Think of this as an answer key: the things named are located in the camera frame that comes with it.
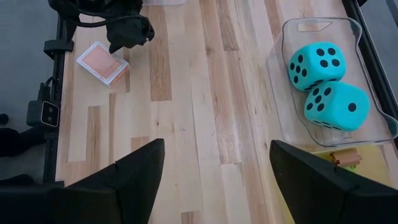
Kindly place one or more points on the yellow translucent plastic bin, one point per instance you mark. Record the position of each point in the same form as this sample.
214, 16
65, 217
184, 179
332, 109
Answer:
376, 161

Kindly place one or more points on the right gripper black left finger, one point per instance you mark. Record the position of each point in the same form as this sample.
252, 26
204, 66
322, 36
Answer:
93, 202

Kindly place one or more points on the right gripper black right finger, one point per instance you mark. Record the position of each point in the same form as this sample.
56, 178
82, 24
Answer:
335, 202

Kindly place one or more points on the black chair base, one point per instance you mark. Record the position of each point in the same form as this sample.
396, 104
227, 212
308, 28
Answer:
18, 140

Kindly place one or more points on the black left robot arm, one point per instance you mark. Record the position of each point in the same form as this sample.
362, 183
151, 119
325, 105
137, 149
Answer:
93, 6

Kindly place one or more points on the white red playing card box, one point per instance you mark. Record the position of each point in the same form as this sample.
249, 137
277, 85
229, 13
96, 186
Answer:
99, 62

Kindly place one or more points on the small teal foam dice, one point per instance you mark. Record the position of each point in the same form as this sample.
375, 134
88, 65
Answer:
328, 74

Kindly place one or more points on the black table-level camera box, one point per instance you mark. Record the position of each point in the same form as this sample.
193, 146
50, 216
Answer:
49, 113

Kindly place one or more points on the large teal foam dice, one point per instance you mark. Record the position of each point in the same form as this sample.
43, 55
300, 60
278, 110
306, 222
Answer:
335, 116

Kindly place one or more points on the brown toy block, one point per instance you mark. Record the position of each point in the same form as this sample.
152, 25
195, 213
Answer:
345, 158

